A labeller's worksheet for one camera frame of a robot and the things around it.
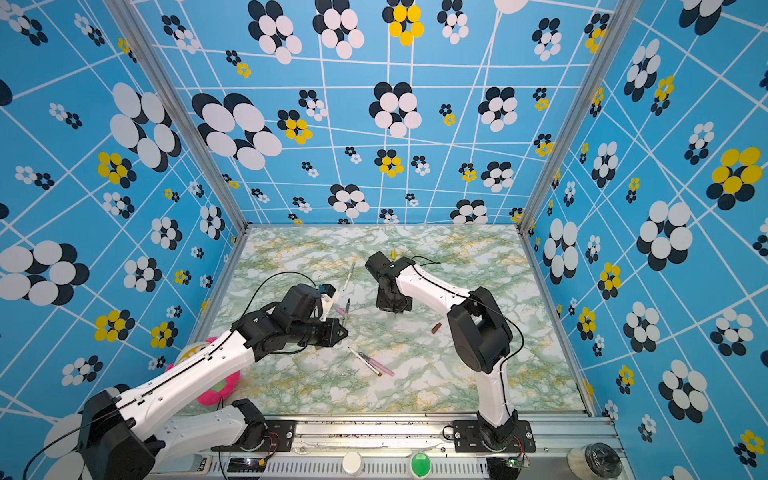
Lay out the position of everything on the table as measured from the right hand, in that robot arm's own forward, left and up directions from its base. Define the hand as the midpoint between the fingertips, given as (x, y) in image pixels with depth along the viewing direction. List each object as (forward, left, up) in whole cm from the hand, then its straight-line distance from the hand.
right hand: (391, 307), depth 92 cm
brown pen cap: (-5, -14, -4) cm, 15 cm away
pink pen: (-16, +4, -4) cm, 17 cm away
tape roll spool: (-39, -43, +5) cm, 59 cm away
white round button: (-40, +8, +3) cm, 41 cm away
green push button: (-40, -7, +5) cm, 41 cm away
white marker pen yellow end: (+15, +15, -3) cm, 22 cm away
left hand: (-13, +10, +11) cm, 20 cm away
